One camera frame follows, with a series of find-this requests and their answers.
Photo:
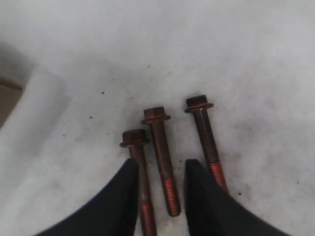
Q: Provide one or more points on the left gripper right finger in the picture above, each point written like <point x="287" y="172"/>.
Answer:
<point x="216" y="211"/>

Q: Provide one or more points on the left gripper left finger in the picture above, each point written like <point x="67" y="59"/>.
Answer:
<point x="110" y="206"/>

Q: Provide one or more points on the copper-brown flange bolt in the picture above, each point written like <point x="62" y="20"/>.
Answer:
<point x="144" y="184"/>
<point x="205" y="132"/>
<point x="162" y="162"/>

